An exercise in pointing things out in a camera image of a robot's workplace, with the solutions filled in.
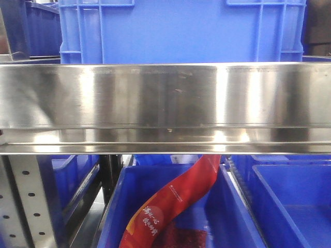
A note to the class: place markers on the blue bin with red bag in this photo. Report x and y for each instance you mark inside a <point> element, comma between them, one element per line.
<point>219,219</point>

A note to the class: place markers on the blue bin lower right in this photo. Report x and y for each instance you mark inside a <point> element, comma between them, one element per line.
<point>289,196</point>

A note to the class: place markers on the red printed plastic bag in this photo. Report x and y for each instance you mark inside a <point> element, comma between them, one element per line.
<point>170,201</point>

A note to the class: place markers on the large blue crate on shelf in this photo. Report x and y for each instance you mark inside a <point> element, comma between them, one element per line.
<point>158,32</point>

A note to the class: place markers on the stainless steel shelf rail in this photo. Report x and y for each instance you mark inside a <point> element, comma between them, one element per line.
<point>224,108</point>

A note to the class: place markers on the perforated metal shelf post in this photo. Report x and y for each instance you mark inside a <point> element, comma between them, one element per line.
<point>25,211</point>

